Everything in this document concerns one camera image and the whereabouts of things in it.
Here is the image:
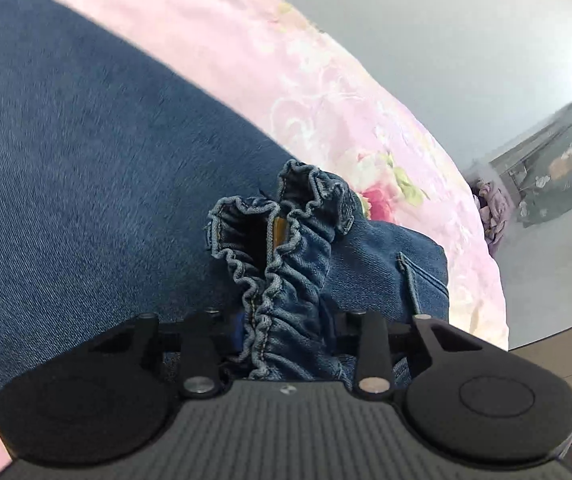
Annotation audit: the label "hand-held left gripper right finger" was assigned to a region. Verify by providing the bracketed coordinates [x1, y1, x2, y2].
[332, 310, 488, 401]

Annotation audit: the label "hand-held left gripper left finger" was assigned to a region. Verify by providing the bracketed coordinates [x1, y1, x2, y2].
[87, 308, 246, 400]

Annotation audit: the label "blue denim pants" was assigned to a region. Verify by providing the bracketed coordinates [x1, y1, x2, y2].
[0, 0, 451, 397]

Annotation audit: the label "pile of clothes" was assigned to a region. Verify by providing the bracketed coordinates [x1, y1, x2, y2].
[473, 179, 511, 248]

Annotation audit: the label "brown cardboard box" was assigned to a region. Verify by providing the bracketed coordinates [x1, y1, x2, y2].
[507, 312, 572, 413]

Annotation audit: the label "pink floral bed blanket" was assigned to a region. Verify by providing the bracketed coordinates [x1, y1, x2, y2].
[0, 0, 511, 478]

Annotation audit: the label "grey printed curtain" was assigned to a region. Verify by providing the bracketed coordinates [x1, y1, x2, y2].
[490, 87, 572, 228]

